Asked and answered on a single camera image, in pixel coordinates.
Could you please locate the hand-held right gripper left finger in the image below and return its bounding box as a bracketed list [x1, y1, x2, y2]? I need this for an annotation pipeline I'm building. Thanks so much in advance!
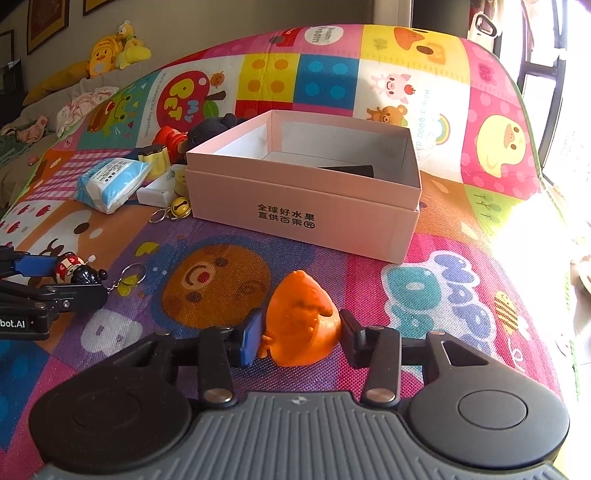
[99, 308, 266, 409]

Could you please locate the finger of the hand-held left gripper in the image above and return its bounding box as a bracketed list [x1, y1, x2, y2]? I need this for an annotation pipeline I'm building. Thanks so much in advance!
[0, 246, 63, 281]
[0, 283, 108, 320]

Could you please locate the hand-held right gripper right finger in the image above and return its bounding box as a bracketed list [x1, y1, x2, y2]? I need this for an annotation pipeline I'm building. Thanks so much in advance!
[339, 310, 497, 408]

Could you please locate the wooden doll keychain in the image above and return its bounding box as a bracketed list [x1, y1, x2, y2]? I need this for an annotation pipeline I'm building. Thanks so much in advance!
[51, 251, 147, 296]

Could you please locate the orange plastic toy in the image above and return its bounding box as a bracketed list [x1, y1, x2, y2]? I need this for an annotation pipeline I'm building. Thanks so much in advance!
[259, 270, 343, 367]

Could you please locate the blue white tissue pack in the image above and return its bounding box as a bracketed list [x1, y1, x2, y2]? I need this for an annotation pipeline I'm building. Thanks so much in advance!
[76, 157, 153, 215]

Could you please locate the pink cardboard box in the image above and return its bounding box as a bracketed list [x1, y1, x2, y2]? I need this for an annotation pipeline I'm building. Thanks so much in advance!
[185, 110, 423, 265]

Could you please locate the apple slice keychain with bell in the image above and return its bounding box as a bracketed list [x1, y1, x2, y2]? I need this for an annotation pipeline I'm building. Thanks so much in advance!
[148, 167, 191, 224]

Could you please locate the yellow toy with black top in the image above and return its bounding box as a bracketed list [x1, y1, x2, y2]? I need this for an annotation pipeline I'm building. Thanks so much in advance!
[137, 144, 171, 177]

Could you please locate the red plastic toy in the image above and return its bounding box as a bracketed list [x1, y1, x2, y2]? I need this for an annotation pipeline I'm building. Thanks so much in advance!
[153, 126, 190, 164]

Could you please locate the black cat plush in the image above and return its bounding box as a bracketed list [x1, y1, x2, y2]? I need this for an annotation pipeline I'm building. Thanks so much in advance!
[185, 113, 250, 164]

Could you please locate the green cloth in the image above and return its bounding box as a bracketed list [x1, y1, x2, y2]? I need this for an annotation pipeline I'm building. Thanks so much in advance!
[0, 136, 28, 167]

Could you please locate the pink cloth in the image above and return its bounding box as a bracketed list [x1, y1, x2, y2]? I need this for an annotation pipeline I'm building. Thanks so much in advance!
[16, 115, 51, 144]

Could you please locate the grey sofa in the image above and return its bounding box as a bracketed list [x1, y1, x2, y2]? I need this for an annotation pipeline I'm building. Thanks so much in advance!
[0, 76, 125, 208]

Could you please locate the pile of light clothes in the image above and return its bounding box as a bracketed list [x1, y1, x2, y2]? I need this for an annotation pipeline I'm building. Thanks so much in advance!
[55, 85, 118, 137]

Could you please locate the long yellow pillow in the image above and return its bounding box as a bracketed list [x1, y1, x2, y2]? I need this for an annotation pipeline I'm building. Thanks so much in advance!
[21, 60, 93, 107]

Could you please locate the dark furniture panel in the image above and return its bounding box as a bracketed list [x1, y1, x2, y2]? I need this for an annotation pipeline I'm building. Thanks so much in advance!
[0, 59, 24, 107]

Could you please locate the yellow striped duck plush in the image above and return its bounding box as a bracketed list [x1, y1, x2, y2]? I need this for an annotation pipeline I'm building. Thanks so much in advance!
[85, 37, 121, 79]

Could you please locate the pale yellow plush toy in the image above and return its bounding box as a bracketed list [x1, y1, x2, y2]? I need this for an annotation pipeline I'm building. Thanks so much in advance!
[115, 44, 153, 70]

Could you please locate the small yellow plush toy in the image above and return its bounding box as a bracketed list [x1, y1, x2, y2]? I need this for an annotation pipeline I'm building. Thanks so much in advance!
[115, 21, 139, 47]

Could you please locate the colourful cartoon play mat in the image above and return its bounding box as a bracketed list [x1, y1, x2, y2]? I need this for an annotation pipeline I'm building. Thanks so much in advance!
[0, 24, 585, 467]

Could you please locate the narrow framed wall picture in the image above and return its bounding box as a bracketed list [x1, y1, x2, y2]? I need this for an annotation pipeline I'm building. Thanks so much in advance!
[27, 0, 70, 55]

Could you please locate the black window frame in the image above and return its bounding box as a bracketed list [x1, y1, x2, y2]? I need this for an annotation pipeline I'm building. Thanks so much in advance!
[517, 0, 561, 171]

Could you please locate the white handle object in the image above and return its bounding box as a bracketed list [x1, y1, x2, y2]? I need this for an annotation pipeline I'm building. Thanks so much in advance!
[467, 11, 502, 44]

